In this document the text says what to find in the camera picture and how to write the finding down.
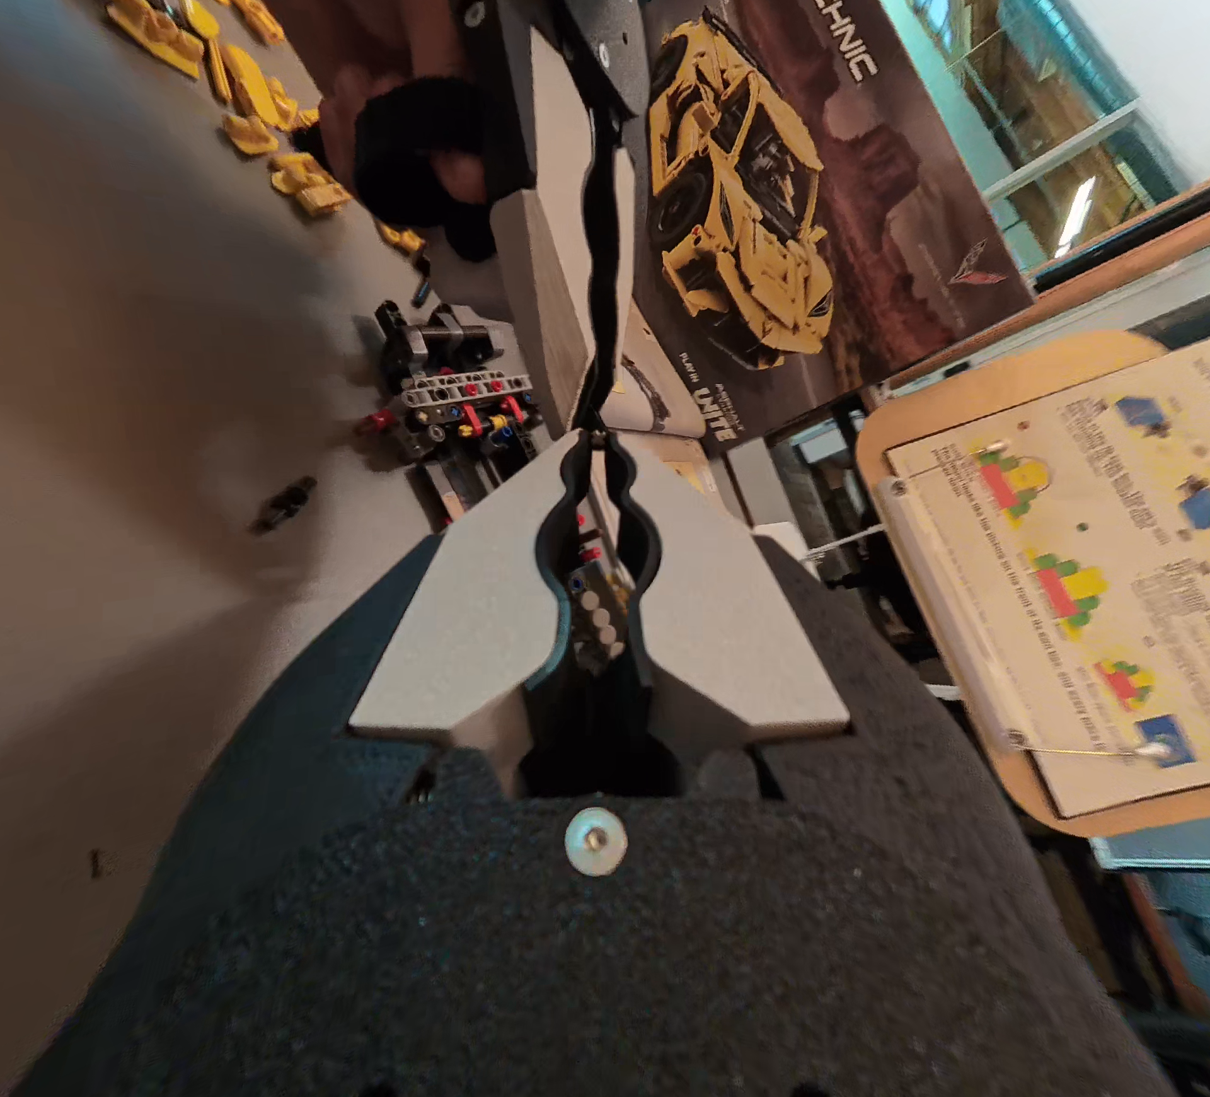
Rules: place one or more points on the person's left hand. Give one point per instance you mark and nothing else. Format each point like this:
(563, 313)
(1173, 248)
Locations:
(359, 0)

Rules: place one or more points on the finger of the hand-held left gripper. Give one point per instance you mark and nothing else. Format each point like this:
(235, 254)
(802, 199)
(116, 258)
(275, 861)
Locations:
(548, 245)
(624, 245)

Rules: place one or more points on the pile of yellow lego pieces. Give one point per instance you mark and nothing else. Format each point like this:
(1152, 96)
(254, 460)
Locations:
(245, 84)

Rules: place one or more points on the wooden clipboard board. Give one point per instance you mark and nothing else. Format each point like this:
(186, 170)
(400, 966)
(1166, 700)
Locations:
(946, 396)

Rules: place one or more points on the grey lego car chassis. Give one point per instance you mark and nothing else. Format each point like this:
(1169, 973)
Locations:
(463, 392)

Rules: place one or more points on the lego instruction booklet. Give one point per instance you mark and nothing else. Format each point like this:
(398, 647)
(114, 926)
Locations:
(662, 396)

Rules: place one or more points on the black flanged lego pin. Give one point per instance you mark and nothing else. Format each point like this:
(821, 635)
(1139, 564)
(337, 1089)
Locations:
(284, 506)

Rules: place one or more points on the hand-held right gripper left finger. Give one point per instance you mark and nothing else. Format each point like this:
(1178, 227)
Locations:
(453, 642)

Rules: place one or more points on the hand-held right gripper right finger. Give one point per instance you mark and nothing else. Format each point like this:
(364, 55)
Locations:
(747, 642)

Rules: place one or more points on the lego set box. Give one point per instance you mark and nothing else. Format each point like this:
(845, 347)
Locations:
(851, 216)

